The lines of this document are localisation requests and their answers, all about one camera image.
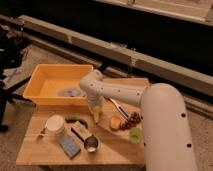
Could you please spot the green plastic cup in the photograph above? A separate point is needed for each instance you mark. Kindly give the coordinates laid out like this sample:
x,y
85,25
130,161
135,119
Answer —
x,y
135,135

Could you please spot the orange peach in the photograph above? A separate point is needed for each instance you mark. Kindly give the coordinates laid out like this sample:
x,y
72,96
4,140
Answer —
x,y
115,122

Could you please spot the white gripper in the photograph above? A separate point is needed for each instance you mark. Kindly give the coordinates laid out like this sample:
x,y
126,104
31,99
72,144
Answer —
x,y
95,103

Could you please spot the small wooden block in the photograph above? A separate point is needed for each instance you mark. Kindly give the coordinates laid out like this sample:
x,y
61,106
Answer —
x,y
81,130

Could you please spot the yellow banana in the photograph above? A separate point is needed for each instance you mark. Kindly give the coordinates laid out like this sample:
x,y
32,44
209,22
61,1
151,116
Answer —
x,y
97,115

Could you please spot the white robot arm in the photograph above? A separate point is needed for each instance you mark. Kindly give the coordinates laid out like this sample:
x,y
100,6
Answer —
x,y
166,130

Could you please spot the wooden table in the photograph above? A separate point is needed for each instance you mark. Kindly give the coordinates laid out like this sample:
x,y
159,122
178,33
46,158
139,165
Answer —
x,y
114,147

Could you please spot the yellow plastic bin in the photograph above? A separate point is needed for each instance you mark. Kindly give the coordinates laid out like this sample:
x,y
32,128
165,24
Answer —
x,y
48,81

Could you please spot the green pepper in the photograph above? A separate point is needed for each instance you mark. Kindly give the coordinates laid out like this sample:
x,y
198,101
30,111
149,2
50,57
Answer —
x,y
75,119

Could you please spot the grey cloth in bin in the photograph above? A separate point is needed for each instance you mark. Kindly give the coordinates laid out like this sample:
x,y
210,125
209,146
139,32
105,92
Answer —
x,y
71,92

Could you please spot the dark grape bunch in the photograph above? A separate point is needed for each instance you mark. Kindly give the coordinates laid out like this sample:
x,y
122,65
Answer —
x,y
132,121

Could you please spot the black tripod stand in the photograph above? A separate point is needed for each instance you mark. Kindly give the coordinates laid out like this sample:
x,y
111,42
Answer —
x,y
11,56

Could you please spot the metal measuring cup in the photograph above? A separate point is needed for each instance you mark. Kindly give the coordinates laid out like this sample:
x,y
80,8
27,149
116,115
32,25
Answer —
x,y
90,144

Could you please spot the blue sponge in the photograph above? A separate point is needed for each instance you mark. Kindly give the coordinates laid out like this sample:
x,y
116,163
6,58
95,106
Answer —
x,y
69,146

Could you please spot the white round container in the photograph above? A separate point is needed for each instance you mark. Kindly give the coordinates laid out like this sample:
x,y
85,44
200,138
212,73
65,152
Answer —
x,y
55,124

